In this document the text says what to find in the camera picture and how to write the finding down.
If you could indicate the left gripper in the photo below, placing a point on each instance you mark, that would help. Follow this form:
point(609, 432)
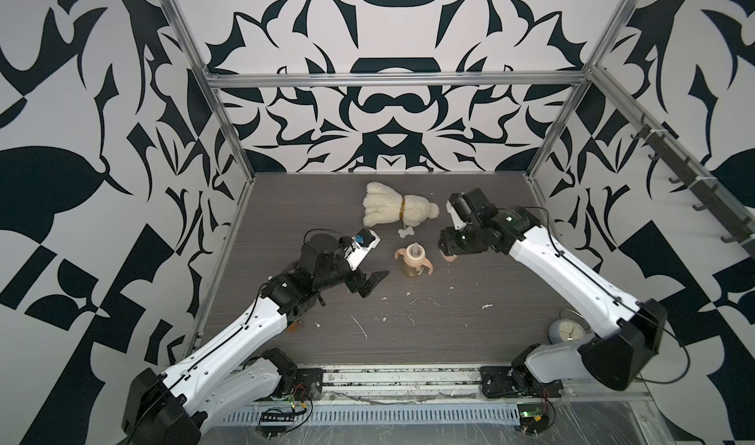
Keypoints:
point(356, 282)

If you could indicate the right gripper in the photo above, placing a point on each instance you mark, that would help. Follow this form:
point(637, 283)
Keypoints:
point(445, 243)

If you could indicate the clear baby bottle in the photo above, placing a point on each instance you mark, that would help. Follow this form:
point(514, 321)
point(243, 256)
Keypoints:
point(412, 270)

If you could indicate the cream lid with straw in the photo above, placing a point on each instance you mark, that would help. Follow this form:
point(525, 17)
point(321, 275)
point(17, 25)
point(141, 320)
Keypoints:
point(415, 254)

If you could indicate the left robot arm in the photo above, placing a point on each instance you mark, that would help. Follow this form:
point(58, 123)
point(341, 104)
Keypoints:
point(180, 404)

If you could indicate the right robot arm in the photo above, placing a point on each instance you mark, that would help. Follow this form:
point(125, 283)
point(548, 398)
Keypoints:
point(624, 333)

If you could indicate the white bone tag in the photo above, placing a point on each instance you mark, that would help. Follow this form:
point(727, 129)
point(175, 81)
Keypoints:
point(406, 232)

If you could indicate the brown white small toy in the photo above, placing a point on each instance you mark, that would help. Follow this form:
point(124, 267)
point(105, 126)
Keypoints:
point(295, 325)

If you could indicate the white plush dog toy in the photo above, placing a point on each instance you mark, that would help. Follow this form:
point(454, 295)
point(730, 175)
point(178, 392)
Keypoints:
point(383, 205)

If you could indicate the grey alarm clock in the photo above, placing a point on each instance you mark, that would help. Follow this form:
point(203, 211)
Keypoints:
point(570, 326)

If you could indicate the left electronics board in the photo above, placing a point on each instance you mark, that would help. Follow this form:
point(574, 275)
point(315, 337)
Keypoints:
point(274, 422)

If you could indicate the electronics board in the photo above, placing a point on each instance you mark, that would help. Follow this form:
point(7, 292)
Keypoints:
point(535, 419)
point(274, 422)

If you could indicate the right electronics board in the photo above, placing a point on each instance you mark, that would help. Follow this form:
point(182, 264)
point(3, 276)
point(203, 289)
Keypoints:
point(535, 419)

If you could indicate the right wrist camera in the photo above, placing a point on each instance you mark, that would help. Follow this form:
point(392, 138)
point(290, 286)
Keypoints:
point(458, 222)

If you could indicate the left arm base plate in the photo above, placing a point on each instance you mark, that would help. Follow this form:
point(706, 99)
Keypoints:
point(303, 384)

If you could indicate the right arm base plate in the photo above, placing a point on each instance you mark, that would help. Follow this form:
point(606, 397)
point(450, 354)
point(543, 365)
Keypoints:
point(500, 382)

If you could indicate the black wall hook rail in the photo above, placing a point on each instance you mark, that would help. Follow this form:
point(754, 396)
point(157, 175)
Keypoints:
point(689, 174)

